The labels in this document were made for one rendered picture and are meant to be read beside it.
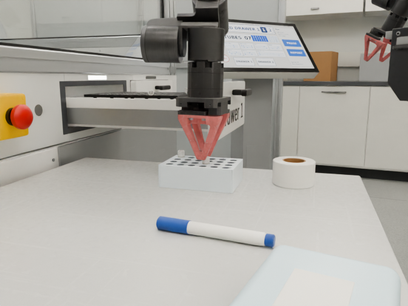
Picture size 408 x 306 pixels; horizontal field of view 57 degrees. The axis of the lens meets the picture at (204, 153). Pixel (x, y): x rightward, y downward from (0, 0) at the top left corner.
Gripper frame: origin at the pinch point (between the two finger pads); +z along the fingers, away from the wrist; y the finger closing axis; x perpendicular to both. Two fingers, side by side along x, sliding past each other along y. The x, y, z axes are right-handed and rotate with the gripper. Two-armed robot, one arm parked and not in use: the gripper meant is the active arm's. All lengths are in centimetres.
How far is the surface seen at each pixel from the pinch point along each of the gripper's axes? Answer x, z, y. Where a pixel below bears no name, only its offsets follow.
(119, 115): -21.6, -4.3, -11.4
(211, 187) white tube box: 2.3, 4.8, 3.2
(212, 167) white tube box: 2.2, 1.7, 2.7
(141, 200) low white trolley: -6.6, 5.7, 10.0
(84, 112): -29.8, -4.6, -11.4
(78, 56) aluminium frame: -34.1, -16.4, -16.3
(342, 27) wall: 41, -70, -383
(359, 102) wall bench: 57, 6, -311
